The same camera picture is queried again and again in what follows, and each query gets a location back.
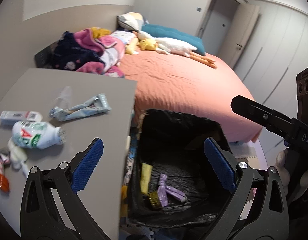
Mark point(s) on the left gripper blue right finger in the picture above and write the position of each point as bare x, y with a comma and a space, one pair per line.
221, 167

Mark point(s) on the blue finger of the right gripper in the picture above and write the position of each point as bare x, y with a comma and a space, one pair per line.
270, 119

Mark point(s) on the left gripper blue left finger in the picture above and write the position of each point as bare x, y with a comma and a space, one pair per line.
84, 163

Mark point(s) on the white green plastic bottle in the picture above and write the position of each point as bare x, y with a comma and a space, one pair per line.
40, 135

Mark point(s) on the purple plastic bag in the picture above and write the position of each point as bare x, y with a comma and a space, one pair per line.
164, 189

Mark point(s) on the white tissue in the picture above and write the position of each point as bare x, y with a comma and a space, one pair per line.
18, 157

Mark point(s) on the grey snack wrapper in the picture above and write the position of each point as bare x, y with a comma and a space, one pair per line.
96, 105

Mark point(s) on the clear plastic cup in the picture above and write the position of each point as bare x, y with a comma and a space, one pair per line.
64, 98

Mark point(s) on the gold foil cup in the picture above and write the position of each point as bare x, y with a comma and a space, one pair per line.
154, 200

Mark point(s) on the orange bottle cap piece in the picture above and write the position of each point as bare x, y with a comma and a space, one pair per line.
4, 184

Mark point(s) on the white cardboard box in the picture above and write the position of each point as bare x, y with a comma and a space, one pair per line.
11, 117

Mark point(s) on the black lined trash bin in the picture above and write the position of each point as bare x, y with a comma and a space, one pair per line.
173, 144

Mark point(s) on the white gloved right hand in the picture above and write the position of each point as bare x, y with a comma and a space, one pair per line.
284, 173

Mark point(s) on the pink grey foam floor mat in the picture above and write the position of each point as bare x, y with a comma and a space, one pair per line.
245, 153

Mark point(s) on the white wardrobe doors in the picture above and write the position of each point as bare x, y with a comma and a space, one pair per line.
275, 53

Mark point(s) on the white room door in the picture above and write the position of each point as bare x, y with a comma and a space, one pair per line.
226, 28

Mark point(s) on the bed with orange cover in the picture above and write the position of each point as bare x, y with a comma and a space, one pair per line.
180, 84

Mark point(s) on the pile of pink blankets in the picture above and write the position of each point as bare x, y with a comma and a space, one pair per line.
82, 52

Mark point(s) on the white goose plush toy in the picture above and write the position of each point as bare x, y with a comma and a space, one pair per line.
169, 46

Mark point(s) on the yellow duck plush toy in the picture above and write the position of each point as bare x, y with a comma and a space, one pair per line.
148, 44

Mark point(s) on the teal cushion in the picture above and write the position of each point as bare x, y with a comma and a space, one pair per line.
161, 31

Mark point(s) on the patterned grey white pillow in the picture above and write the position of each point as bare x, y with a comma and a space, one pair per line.
132, 21

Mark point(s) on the black wall socket panel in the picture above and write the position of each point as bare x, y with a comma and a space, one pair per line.
43, 58

